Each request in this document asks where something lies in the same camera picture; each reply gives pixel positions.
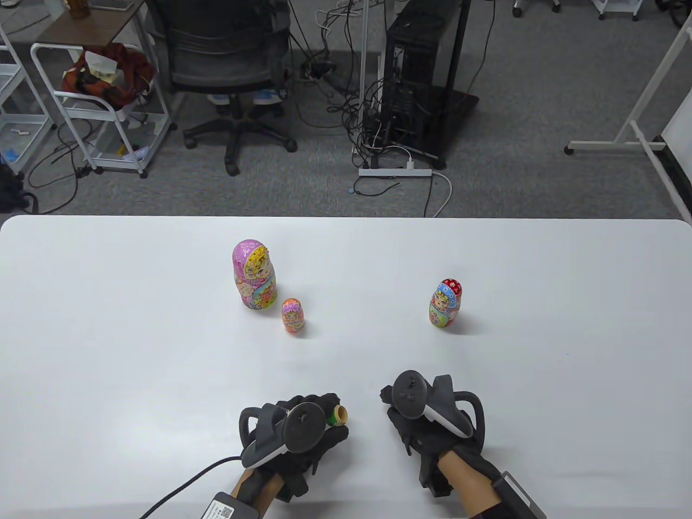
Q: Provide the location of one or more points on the person's right forearm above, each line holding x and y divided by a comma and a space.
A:
465, 492

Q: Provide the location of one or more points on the brown patterned cup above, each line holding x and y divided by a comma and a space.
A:
78, 8

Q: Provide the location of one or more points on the black power brick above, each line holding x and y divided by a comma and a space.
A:
319, 69

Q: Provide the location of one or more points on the person's left forearm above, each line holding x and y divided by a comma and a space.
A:
272, 494

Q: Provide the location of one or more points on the black office chair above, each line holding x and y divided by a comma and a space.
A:
227, 54

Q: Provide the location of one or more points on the white board panel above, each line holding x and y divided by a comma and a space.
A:
682, 130

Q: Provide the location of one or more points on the white power strip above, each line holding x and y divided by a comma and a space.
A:
389, 172

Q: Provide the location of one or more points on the black backpack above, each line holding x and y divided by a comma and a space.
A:
11, 189

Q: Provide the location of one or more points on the person's right hand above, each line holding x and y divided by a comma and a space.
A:
416, 438

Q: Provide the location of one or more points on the red orange fabric bag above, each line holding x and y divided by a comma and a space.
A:
130, 70

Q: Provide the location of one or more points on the black computer tower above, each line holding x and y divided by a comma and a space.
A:
416, 65

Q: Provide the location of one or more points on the white paper sheet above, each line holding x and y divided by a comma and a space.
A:
100, 62

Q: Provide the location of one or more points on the red blue Russian doll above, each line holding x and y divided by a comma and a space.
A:
446, 305

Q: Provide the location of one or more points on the person's left hand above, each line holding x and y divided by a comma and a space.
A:
319, 403

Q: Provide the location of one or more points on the white metal pole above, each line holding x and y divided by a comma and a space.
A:
364, 81

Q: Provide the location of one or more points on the green Russian doll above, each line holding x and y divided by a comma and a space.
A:
338, 415

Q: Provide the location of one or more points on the black metal stand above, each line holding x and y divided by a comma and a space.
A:
462, 108

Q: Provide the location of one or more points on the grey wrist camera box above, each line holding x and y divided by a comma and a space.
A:
227, 509
519, 500

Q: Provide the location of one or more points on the white metal frame stand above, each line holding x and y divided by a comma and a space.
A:
611, 145

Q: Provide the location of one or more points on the large pink Russian doll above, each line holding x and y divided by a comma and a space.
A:
254, 275

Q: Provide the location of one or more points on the black wheeled base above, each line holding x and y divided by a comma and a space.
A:
678, 13

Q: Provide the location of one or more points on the small orange Russian doll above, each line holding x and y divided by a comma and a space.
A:
292, 316

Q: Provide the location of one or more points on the white shelf unit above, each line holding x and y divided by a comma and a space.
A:
27, 135

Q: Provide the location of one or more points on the grey hand controller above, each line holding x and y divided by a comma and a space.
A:
305, 430
409, 394

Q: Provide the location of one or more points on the white rolling cart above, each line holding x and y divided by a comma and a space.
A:
123, 112

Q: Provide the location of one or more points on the wooden side table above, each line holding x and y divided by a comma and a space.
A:
92, 30

